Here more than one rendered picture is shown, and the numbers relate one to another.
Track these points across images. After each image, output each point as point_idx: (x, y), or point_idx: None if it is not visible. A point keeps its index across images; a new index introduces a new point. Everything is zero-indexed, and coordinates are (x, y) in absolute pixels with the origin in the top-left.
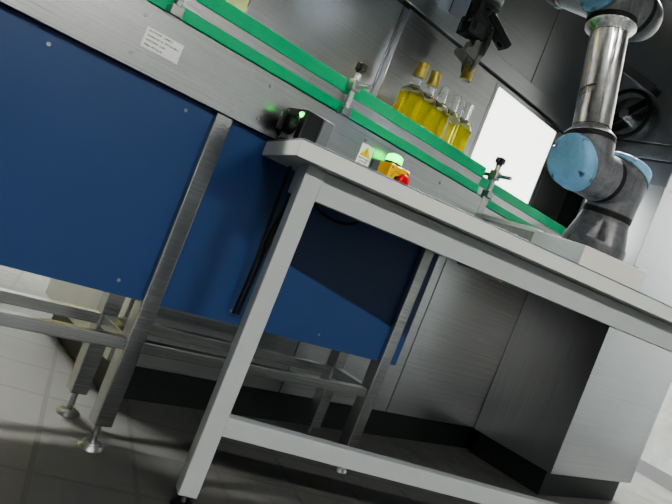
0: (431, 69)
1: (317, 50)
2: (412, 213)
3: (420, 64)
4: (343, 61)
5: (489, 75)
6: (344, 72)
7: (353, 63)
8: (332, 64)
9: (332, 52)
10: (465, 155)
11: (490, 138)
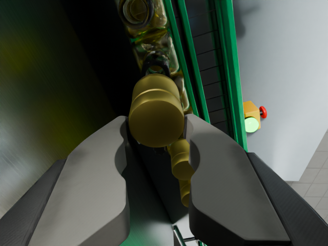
0: (31, 173)
1: (151, 244)
2: None
3: None
4: (136, 229)
5: None
6: (135, 214)
7: (130, 225)
8: (142, 226)
9: (144, 242)
10: (235, 32)
11: None
